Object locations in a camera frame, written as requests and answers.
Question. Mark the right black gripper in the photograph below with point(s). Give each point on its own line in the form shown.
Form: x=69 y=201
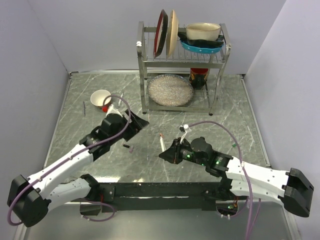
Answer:
x=172 y=154

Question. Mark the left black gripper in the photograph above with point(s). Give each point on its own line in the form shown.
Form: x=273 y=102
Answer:
x=136 y=124

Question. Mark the white pen orange cap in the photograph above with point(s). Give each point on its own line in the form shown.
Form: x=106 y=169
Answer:
x=162 y=143

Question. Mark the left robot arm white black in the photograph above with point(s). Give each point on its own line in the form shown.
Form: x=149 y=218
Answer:
x=31 y=198

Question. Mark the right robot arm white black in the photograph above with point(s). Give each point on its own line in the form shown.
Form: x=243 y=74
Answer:
x=290 y=189

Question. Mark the green tipped white pen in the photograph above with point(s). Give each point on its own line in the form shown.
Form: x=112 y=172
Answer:
x=120 y=100

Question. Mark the purple thin pen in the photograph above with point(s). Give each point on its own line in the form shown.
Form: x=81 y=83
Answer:
x=84 y=108

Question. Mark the speckled grey plate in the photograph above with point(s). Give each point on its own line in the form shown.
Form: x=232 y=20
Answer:
x=170 y=90

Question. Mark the small cream bowl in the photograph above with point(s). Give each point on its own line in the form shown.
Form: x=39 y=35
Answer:
x=98 y=98

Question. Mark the steel dish rack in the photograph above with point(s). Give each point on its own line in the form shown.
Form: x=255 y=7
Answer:
x=181 y=59

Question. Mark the red black mug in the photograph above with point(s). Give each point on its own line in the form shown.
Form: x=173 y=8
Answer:
x=198 y=77

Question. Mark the beige plate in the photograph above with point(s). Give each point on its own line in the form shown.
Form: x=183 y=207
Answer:
x=172 y=34

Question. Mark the blue dotted dish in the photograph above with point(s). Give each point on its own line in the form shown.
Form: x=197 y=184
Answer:
x=201 y=50

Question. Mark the red black plate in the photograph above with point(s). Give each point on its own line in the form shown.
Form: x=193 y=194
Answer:
x=160 y=34

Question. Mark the black dish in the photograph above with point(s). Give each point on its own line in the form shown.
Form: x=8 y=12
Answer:
x=200 y=43

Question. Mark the cream ceramic bowl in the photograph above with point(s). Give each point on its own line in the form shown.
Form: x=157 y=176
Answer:
x=203 y=31

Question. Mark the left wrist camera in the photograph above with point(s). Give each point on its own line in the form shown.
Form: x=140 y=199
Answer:
x=110 y=109

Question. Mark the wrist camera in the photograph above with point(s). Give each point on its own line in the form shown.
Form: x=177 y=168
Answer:
x=184 y=128
x=110 y=109

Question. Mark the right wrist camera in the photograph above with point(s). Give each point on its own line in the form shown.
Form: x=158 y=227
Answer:
x=184 y=128

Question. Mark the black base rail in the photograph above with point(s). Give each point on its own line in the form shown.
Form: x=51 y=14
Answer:
x=135 y=196

